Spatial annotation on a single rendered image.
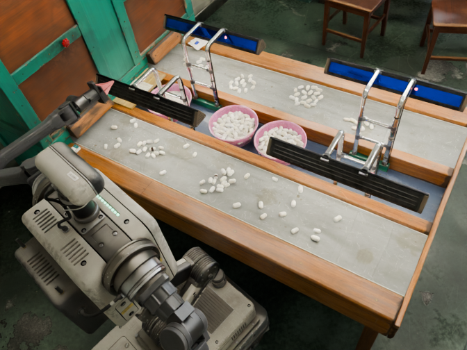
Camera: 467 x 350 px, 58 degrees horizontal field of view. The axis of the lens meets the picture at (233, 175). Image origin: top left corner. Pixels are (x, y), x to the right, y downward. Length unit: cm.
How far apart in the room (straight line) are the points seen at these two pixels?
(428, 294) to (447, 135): 90
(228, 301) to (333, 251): 55
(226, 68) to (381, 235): 138
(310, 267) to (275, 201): 37
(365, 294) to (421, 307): 91
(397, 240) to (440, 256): 91
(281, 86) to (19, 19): 135
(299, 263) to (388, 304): 36
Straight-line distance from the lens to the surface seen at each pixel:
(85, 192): 100
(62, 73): 233
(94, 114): 246
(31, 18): 218
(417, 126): 232
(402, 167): 216
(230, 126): 228
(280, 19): 443
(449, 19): 364
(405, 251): 188
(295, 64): 259
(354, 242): 186
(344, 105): 237
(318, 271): 175
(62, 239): 118
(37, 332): 285
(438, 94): 199
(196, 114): 185
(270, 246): 180
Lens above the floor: 235
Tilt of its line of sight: 52 degrees down
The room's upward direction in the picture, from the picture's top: 10 degrees counter-clockwise
